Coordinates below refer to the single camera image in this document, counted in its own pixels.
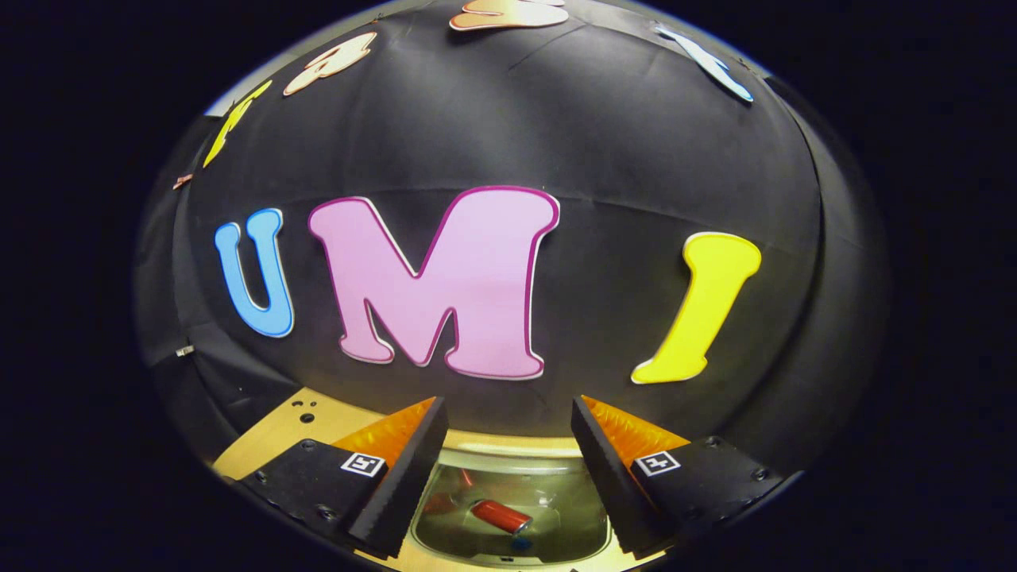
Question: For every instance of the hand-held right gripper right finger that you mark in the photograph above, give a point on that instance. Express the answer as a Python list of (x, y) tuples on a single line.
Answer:
[(608, 469)]

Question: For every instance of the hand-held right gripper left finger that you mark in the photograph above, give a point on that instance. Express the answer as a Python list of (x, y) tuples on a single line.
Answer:
[(401, 477)]

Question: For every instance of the pale green desktop garbage bin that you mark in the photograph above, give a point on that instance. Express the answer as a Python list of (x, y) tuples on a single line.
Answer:
[(556, 492)]

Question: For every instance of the orange pop can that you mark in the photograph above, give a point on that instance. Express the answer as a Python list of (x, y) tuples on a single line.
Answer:
[(500, 516)]

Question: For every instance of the blue paper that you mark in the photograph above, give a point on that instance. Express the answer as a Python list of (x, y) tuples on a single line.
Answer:
[(522, 544)]

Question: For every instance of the black backdrop cloth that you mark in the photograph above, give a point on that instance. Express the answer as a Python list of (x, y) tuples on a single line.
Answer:
[(620, 159)]

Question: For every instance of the copper cloth clip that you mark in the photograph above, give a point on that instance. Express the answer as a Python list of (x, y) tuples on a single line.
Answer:
[(183, 181)]

